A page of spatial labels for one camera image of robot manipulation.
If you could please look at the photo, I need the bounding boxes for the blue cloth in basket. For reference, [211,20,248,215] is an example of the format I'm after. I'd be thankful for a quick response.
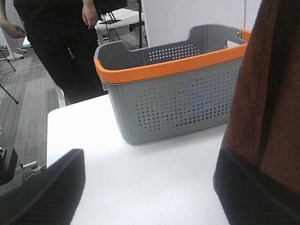
[186,73,226,108]

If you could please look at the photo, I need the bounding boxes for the white room divider panel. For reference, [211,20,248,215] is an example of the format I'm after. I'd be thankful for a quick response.
[142,0,261,47]

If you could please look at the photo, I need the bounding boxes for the brown towel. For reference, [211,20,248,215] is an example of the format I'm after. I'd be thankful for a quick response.
[212,0,300,211]

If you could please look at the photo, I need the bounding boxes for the white desk in background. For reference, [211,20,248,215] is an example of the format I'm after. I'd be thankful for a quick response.
[95,8,146,48]

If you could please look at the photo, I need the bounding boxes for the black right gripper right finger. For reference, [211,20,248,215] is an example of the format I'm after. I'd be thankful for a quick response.
[213,149,300,225]

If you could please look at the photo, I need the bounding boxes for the black tripod stand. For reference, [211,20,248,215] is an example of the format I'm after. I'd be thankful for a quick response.
[0,46,20,105]

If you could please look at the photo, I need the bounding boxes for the person in black clothes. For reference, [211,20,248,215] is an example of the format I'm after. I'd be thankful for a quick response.
[0,0,107,104]

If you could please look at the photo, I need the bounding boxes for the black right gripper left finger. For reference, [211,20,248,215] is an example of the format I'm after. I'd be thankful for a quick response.
[0,149,85,225]

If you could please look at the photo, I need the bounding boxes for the grey perforated basket orange rim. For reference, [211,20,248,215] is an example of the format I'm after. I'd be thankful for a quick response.
[94,24,251,144]

